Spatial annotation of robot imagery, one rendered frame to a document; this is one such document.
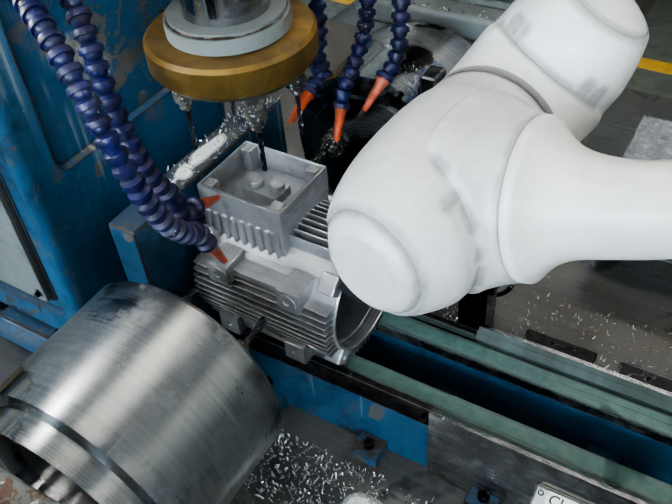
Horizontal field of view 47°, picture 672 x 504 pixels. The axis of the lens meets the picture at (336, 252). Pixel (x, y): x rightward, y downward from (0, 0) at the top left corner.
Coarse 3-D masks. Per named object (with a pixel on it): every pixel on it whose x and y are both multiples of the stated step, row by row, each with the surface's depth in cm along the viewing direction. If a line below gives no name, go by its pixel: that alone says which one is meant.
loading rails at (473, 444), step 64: (384, 320) 105; (448, 320) 103; (320, 384) 102; (384, 384) 96; (448, 384) 105; (512, 384) 98; (576, 384) 95; (640, 384) 93; (384, 448) 102; (448, 448) 94; (512, 448) 88; (576, 448) 89; (640, 448) 93
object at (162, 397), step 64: (128, 320) 74; (192, 320) 75; (0, 384) 74; (64, 384) 69; (128, 384) 69; (192, 384) 72; (256, 384) 76; (0, 448) 71; (64, 448) 66; (128, 448) 67; (192, 448) 70; (256, 448) 78
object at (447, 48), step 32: (384, 32) 114; (416, 32) 111; (448, 32) 114; (416, 64) 106; (448, 64) 108; (320, 96) 108; (352, 96) 106; (384, 96) 102; (416, 96) 102; (320, 128) 112; (352, 128) 109; (320, 160) 108; (352, 160) 113
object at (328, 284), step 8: (216, 232) 95; (328, 272) 88; (320, 280) 87; (328, 280) 87; (336, 280) 87; (320, 288) 87; (328, 288) 87; (336, 288) 87; (336, 296) 88; (336, 352) 95; (344, 352) 95; (328, 360) 96; (336, 360) 95; (344, 360) 96
